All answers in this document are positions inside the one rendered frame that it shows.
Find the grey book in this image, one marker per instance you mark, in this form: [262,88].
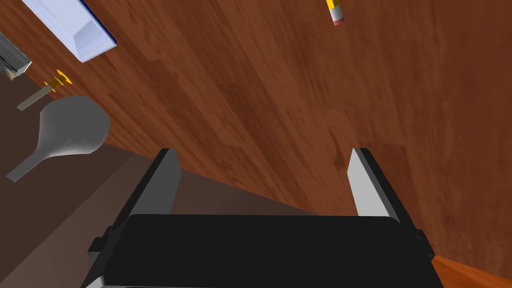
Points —
[12,60]

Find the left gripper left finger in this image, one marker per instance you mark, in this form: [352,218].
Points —
[158,188]

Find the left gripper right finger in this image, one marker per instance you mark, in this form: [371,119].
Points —
[370,188]

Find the yellow pencil with eraser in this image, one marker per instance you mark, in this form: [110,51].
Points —
[336,11]

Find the white book with blue spine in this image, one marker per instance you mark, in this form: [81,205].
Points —
[76,26]

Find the grey spoon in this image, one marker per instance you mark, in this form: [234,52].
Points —
[68,130]

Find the grey knife with gold guard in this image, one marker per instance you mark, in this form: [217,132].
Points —
[46,88]

